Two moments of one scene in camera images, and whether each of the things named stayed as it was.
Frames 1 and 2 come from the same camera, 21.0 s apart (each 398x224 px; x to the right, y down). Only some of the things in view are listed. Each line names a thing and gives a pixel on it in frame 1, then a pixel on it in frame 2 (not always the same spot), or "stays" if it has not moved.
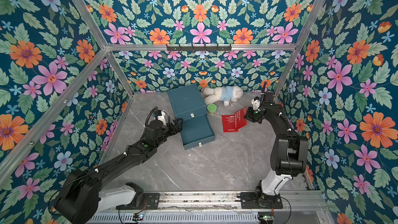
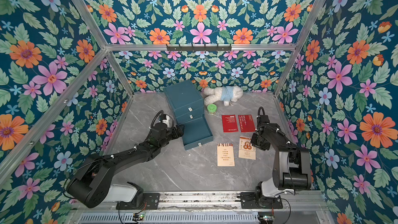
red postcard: (240, 119) → (246, 124)
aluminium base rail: (227, 201) stays
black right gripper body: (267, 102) → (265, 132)
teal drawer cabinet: (187, 103) stays
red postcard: (228, 123) stays
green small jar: (211, 109) stays
